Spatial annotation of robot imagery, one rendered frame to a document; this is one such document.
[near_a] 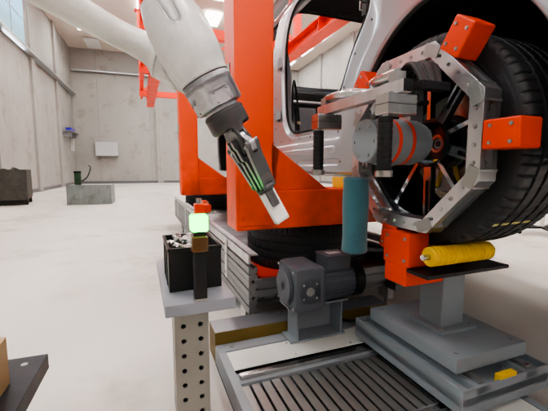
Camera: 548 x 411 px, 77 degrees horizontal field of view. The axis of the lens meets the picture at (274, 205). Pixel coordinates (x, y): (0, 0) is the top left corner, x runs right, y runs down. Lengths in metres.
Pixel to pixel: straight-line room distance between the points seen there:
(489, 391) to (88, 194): 7.81
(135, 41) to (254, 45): 0.72
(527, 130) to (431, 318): 0.71
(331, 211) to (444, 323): 0.60
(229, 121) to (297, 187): 0.88
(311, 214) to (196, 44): 1.01
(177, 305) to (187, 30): 0.58
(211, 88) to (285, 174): 0.87
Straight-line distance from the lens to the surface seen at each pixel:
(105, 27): 0.80
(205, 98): 0.61
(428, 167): 1.23
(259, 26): 1.48
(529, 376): 1.38
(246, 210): 1.36
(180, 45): 0.62
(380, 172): 0.88
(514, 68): 1.07
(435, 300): 1.33
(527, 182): 1.05
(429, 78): 0.96
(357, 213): 1.17
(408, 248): 1.14
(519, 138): 0.93
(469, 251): 1.19
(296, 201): 1.44
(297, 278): 1.27
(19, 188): 8.81
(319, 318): 1.58
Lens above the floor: 0.77
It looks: 6 degrees down
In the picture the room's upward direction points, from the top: straight up
